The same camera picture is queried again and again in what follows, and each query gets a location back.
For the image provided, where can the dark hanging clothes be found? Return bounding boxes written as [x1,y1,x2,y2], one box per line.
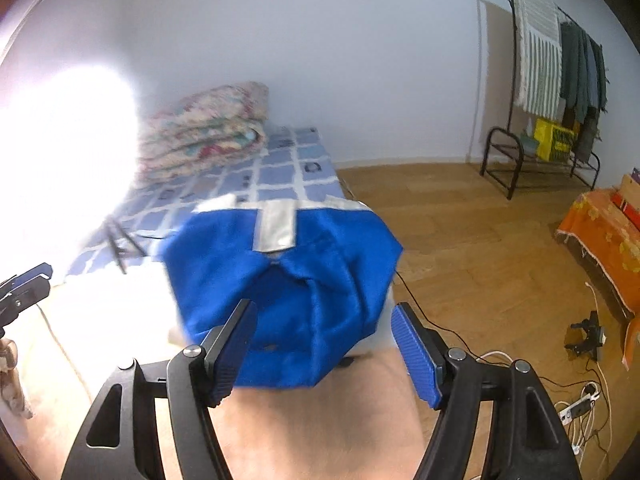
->
[559,20,611,161]

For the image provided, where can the tan blanket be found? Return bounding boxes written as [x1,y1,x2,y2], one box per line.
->
[0,260,436,480]

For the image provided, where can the black device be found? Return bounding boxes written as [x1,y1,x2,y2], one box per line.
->
[565,310,608,361]

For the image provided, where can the tall beige board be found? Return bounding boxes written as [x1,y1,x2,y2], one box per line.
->
[467,0,516,163]

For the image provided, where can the white and blue work jacket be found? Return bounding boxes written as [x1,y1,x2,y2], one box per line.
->
[162,192,405,391]

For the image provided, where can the black metal clothes rack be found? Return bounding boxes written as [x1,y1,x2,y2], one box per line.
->
[480,0,613,201]

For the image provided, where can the white power strip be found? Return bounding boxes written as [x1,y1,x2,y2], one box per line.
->
[557,395,601,423]

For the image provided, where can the folded floral quilt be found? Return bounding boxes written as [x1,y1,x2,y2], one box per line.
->
[135,81,270,188]

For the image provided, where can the blue checked bed sheet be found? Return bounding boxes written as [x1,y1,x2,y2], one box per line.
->
[65,125,368,281]

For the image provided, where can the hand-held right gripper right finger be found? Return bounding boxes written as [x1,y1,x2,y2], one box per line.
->
[391,302,583,480]

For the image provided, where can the orange floral cloth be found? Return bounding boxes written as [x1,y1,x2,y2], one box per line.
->
[555,187,640,371]

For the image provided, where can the striped hanging towel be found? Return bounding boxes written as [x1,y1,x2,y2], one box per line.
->
[515,0,563,116]

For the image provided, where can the red box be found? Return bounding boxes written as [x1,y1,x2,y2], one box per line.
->
[611,192,640,233]

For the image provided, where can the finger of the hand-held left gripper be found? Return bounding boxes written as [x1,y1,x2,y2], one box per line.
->
[0,278,51,328]
[0,261,54,295]

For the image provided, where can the yellow box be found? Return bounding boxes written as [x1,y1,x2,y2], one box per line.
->
[532,117,578,163]

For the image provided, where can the person's left forearm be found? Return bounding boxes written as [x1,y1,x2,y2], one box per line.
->
[0,337,35,420]

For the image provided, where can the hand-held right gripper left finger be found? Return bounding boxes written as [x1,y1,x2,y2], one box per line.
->
[60,298,258,480]

